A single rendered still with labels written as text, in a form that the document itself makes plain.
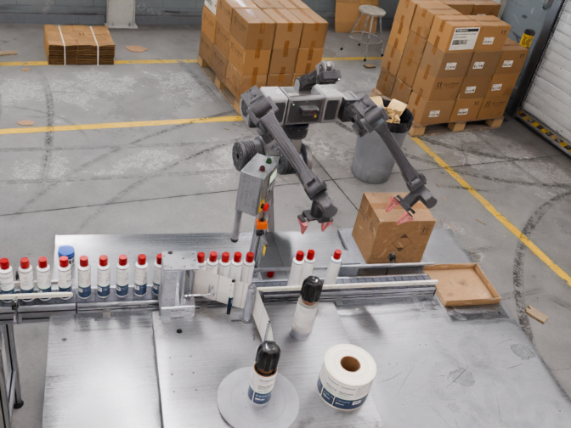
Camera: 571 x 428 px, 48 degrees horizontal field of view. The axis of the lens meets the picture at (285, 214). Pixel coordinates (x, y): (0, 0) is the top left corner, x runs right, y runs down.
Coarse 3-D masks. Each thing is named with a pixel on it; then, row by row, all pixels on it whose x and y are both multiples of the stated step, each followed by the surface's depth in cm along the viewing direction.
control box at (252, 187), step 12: (264, 156) 260; (252, 168) 251; (240, 180) 251; (252, 180) 249; (264, 180) 248; (240, 192) 254; (252, 192) 252; (264, 192) 255; (240, 204) 257; (252, 204) 255
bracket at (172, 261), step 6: (162, 252) 252; (168, 252) 252; (174, 252) 253; (180, 252) 254; (186, 252) 255; (192, 252) 255; (162, 258) 249; (168, 258) 250; (174, 258) 250; (180, 258) 251; (186, 258) 252; (192, 258) 252; (168, 264) 247; (174, 264) 248; (180, 264) 248; (186, 264) 249; (192, 264) 249; (198, 264) 250; (168, 270) 245; (174, 270) 246; (180, 270) 246
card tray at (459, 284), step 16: (432, 272) 322; (448, 272) 324; (464, 272) 326; (480, 272) 325; (448, 288) 313; (464, 288) 316; (480, 288) 318; (448, 304) 302; (464, 304) 305; (480, 304) 308
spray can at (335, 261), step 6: (336, 252) 281; (336, 258) 282; (330, 264) 284; (336, 264) 283; (330, 270) 286; (336, 270) 285; (330, 276) 287; (336, 276) 288; (324, 282) 292; (330, 282) 289
